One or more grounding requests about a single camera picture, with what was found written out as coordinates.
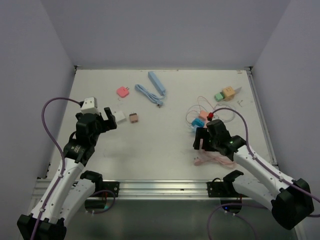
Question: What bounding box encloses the blue cube socket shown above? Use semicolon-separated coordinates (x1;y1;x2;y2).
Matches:
191;118;205;128

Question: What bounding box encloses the white USB charger plug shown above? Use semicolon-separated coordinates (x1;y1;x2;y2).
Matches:
113;110;127;124

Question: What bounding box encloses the pink power strip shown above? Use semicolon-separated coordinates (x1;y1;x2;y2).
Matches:
199;120;209;150

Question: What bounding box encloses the salmon pink charger plug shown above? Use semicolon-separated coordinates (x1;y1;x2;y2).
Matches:
198;110;209;121

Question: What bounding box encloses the brown pink USB charger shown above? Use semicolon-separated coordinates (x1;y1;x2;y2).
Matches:
129;113;139;124

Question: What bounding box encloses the pink adapter plug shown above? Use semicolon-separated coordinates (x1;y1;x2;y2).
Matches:
116;86;130;98

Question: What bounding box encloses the light blue power strip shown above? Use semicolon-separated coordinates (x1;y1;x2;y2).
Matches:
148;71;166;96

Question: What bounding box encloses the light blue charger plug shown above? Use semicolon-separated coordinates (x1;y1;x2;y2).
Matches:
190;126;197;134

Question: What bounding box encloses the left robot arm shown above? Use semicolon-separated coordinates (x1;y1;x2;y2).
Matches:
17;107;117;240

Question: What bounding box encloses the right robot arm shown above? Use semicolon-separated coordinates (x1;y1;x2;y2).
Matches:
193;119;314;230

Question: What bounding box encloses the green charger plug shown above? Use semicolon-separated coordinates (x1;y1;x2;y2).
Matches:
214;92;225;102

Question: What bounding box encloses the yellow cube socket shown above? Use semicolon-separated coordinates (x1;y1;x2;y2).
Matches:
222;86;236;101

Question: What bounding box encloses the pink coiled cable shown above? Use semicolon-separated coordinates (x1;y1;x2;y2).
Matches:
193;151;237;170

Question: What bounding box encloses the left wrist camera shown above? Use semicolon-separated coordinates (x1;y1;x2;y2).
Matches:
80;96;99;114

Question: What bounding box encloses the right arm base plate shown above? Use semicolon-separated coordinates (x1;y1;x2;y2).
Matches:
206;181;240;198

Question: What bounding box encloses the light blue coiled cable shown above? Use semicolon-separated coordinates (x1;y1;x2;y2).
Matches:
134;83;168;109

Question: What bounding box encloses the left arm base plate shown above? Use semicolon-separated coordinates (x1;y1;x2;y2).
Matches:
90;181;120;198

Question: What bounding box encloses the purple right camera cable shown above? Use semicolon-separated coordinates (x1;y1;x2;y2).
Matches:
206;107;320;240

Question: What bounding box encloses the aluminium front rail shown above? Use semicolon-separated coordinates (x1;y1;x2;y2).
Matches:
32;178;296;201

